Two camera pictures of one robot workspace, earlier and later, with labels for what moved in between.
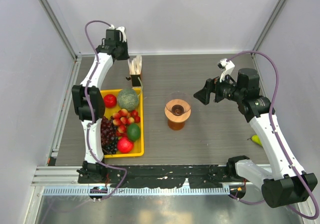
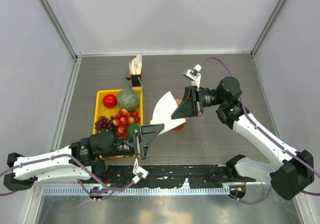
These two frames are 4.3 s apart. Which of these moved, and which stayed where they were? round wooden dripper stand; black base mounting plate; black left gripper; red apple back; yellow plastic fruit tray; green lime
Moved: round wooden dripper stand; black left gripper
Stayed: green lime; yellow plastic fruit tray; black base mounting plate; red apple back
